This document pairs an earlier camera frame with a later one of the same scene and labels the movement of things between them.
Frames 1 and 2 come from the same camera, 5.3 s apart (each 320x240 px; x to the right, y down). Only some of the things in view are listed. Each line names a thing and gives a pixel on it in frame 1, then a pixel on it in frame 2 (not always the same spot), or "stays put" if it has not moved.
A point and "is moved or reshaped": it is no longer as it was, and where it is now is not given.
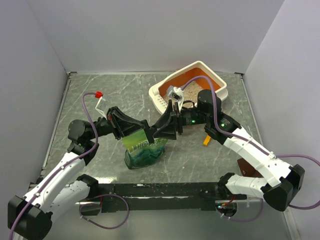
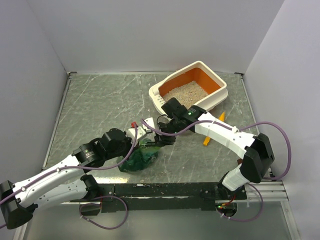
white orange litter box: (191, 79) stays put
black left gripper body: (103, 127) → (125, 146)
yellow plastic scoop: (206, 140) stays put
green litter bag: (140, 151) is moved or reshaped
